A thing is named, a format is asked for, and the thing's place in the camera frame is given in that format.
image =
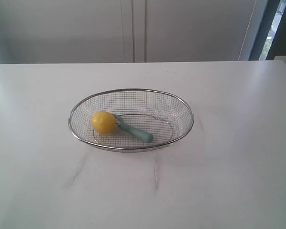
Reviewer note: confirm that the metal wire mesh basket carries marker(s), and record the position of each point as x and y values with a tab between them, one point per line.
166	116

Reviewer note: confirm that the white cabinet doors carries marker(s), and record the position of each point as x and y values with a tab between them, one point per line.
97	31

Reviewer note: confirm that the teal handled peeler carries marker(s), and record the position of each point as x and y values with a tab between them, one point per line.
138	133

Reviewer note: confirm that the yellow lemon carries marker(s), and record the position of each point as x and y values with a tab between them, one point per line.
103	122

